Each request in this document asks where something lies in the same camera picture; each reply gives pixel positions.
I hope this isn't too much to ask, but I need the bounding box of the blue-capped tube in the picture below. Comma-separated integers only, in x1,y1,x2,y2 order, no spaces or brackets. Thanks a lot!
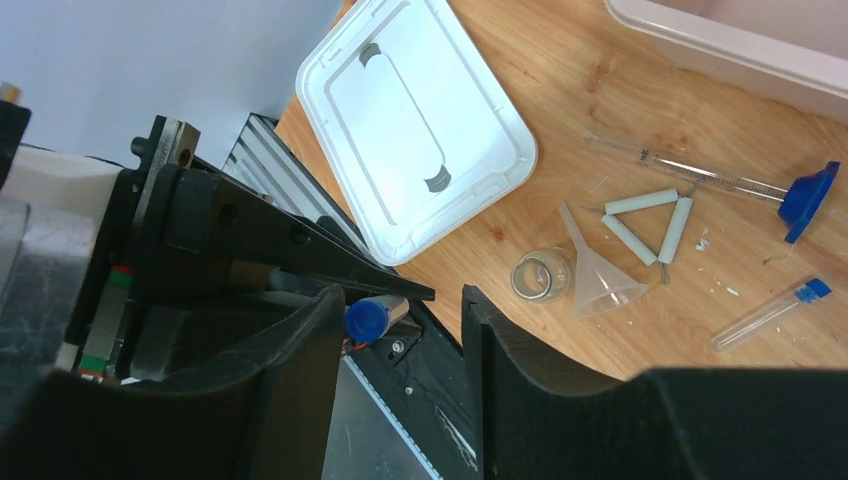
344,295,409,343
711,277,833,352

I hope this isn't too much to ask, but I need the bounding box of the white clay triangle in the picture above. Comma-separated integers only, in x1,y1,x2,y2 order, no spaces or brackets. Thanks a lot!
579,187,695,285

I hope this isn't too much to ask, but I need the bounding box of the pink plastic bin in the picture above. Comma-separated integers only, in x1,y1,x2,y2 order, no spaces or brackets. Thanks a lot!
605,0,847,124

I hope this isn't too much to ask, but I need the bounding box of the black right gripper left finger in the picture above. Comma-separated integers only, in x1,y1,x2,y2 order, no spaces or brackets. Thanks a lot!
1,286,345,479

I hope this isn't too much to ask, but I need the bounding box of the clear plastic funnel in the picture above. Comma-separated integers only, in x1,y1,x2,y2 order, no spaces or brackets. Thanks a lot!
559,203,648,318

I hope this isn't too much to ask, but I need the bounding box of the white bin lid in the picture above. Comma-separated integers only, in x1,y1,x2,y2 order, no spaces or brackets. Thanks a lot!
295,1,538,266

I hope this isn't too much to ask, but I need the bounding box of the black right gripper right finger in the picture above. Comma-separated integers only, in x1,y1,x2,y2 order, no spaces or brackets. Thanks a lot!
462,285,847,479

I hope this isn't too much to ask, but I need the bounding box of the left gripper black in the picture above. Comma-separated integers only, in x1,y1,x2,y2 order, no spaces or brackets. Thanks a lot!
65,116,436,383

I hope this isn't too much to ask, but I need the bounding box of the syringe with blue base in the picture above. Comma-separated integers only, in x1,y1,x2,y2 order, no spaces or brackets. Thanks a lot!
582,130,841,245

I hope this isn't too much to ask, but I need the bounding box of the small glass beaker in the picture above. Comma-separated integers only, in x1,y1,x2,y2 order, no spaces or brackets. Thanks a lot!
510,247,576,303

